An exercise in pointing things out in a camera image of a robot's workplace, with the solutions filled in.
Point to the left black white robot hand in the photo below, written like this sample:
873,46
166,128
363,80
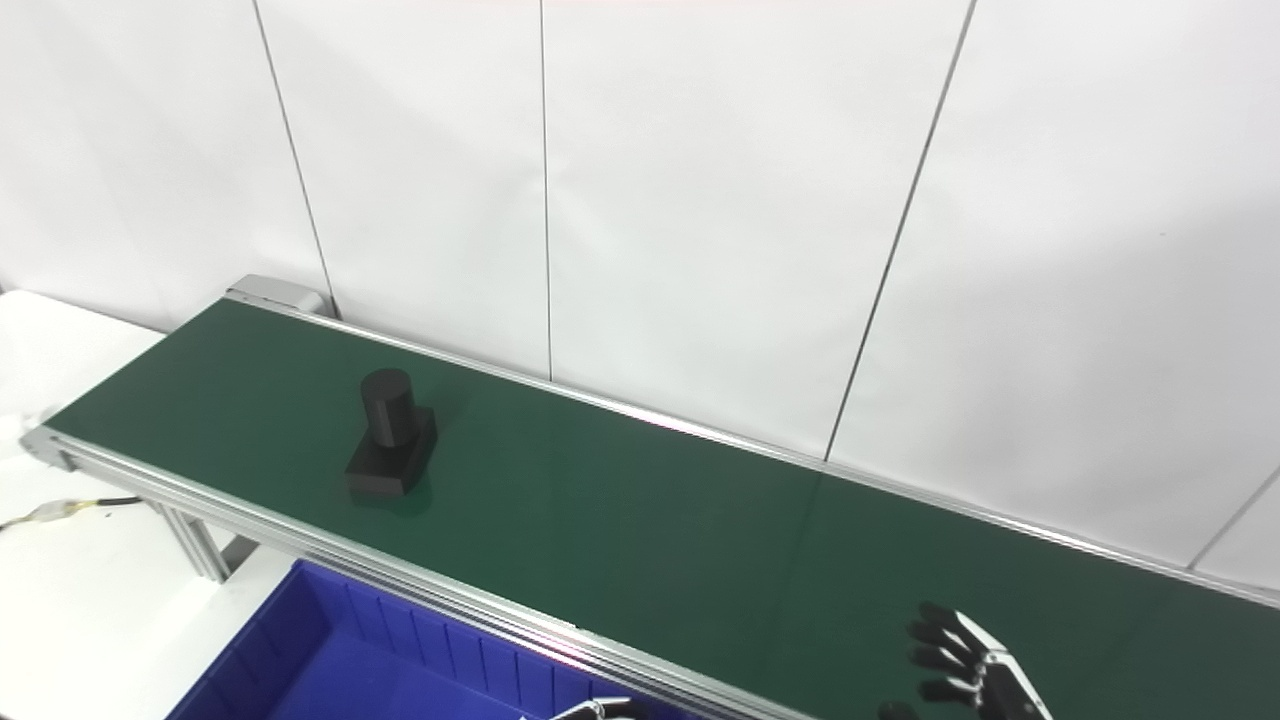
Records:
600,710

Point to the blue plastic bin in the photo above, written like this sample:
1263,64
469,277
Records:
350,670

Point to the green conveyor belt aluminium frame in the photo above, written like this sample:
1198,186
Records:
650,530

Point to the aluminium conveyor leg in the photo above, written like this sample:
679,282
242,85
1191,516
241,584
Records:
200,545

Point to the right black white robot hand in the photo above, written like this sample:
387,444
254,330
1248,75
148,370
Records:
990,685

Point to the black cylinder-on-block part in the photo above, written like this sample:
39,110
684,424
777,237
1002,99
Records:
390,440

